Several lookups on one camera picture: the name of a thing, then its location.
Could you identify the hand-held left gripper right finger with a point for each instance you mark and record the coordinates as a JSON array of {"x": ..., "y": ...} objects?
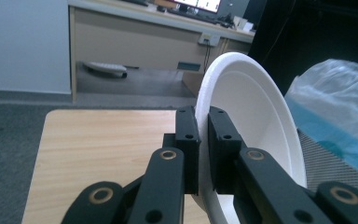
[{"x": 225, "y": 146}]

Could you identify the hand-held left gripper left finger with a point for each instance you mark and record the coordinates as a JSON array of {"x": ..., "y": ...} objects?
[{"x": 188, "y": 146}]

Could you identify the metal mesh waste bin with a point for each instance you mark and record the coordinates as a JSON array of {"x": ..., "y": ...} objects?
[{"x": 332, "y": 165}]

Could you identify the clear blue plastic bin bag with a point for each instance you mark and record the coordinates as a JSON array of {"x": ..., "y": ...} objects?
[{"x": 332, "y": 99}]

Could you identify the blue desk label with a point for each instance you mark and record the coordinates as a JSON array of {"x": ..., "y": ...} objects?
[{"x": 188, "y": 66}]

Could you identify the grey power strip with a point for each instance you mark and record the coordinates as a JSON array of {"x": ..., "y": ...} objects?
[{"x": 209, "y": 39}]

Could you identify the beige office desk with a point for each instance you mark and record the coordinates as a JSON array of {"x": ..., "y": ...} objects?
[{"x": 136, "y": 43}]

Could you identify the small white desk items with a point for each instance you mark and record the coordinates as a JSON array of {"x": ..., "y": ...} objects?
[{"x": 242, "y": 24}]

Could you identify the black keyboard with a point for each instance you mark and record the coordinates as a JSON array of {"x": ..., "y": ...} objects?
[{"x": 195, "y": 16}]

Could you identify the black curtain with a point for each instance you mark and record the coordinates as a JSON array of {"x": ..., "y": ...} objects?
[{"x": 307, "y": 37}]

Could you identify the computer monitor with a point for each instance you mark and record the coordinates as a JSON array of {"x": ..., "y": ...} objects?
[{"x": 199, "y": 3}]

